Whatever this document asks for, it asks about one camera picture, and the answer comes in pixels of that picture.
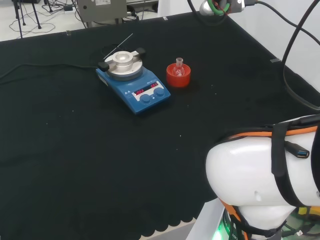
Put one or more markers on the thin metal heater rod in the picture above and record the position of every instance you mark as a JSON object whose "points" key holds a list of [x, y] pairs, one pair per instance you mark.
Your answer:
{"points": [[120, 45]]}

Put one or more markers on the clear glass round-bottom flask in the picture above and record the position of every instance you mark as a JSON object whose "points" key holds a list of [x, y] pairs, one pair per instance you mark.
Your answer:
{"points": [[179, 68]]}

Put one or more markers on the black power adapter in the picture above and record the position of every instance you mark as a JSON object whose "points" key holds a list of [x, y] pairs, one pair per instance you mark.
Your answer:
{"points": [[68, 8]]}

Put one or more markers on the grey metal box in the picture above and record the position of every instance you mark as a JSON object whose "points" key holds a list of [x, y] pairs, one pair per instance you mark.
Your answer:
{"points": [[102, 10]]}

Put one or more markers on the red round flask stand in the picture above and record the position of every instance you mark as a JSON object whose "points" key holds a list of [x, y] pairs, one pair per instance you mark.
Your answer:
{"points": [[178, 81]]}

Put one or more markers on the black tripod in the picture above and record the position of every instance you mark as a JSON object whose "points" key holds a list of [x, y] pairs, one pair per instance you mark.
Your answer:
{"points": [[21, 15]]}

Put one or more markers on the black bench cloth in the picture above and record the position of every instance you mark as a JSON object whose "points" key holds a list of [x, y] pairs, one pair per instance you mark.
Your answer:
{"points": [[87, 162]]}

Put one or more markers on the heater with blue base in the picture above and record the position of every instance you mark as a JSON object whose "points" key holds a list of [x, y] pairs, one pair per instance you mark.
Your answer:
{"points": [[140, 87]]}

